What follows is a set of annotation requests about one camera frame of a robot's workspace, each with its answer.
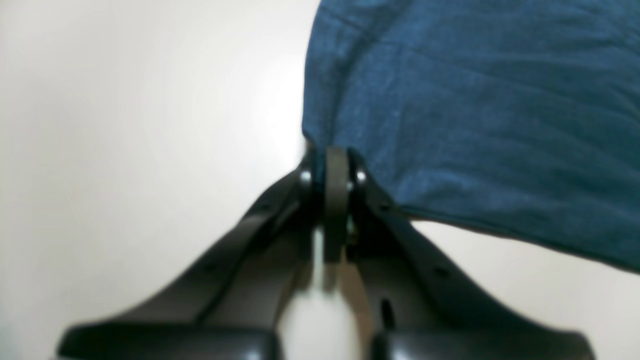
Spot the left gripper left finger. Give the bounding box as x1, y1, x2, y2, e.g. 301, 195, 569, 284
57, 148, 318, 360

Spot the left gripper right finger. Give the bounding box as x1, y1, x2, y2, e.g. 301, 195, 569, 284
346, 149, 595, 360

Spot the dark blue T-shirt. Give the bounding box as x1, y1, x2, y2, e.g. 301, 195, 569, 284
302, 0, 640, 273

